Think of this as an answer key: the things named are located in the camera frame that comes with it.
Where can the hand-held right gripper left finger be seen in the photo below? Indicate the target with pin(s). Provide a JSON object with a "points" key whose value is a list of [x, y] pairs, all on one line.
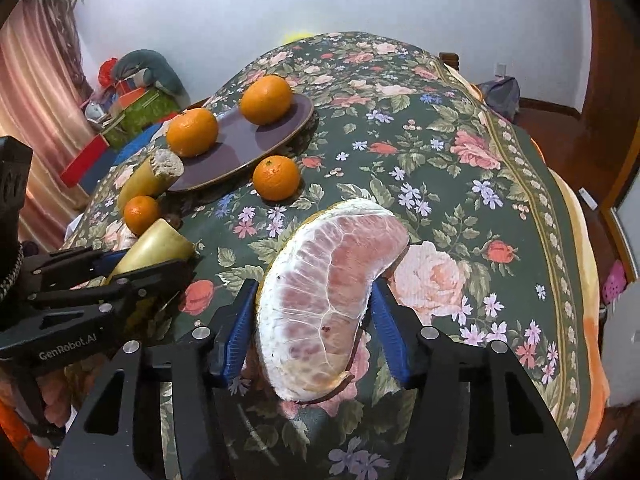
{"points": [[237, 331]]}

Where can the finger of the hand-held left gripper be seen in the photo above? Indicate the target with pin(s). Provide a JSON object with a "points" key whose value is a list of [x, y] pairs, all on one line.
{"points": [[112, 261], [145, 285]]}

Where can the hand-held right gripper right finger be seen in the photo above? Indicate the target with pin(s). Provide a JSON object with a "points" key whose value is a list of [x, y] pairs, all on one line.
{"points": [[387, 332]]}

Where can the yellow pomelo peel piece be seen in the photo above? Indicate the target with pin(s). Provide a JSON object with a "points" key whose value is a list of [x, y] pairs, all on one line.
{"points": [[155, 246], [142, 180]]}

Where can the peeled pink pomelo segment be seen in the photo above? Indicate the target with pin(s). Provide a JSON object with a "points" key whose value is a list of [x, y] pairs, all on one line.
{"points": [[320, 300]]}

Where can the small orange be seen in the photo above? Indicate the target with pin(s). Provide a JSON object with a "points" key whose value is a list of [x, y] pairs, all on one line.
{"points": [[141, 215]]}

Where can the red flat box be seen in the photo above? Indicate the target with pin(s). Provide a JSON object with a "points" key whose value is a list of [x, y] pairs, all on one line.
{"points": [[85, 160]]}

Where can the large orange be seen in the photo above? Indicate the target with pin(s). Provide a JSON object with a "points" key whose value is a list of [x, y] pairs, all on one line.
{"points": [[192, 132], [276, 177], [266, 100]]}

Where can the green patterned box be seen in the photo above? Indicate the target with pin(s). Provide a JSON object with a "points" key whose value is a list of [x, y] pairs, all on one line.
{"points": [[142, 110]]}

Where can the purple oval plate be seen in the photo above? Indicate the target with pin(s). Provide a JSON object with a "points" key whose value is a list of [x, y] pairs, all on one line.
{"points": [[240, 142]]}

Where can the dark green floral cloth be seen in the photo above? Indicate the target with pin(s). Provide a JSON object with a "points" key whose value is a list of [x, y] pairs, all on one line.
{"points": [[425, 160]]}

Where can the red cloth item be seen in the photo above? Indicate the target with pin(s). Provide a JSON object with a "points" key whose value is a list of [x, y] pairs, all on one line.
{"points": [[106, 71]]}

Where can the pink curtain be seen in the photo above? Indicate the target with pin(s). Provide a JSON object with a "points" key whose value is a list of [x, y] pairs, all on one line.
{"points": [[30, 85]]}

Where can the grey-green bundled clothing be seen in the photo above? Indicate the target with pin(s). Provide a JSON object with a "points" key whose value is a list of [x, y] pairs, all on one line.
{"points": [[150, 67]]}

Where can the pink slipper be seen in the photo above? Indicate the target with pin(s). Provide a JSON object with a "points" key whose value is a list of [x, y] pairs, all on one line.
{"points": [[614, 282]]}

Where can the grey bag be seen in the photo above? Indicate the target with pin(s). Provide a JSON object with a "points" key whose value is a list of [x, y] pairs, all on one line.
{"points": [[500, 97]]}

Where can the wooden door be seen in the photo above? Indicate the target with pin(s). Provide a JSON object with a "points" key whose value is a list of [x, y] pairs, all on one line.
{"points": [[612, 85]]}

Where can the white wall socket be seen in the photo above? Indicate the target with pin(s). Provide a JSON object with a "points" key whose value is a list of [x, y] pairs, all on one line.
{"points": [[500, 68]]}

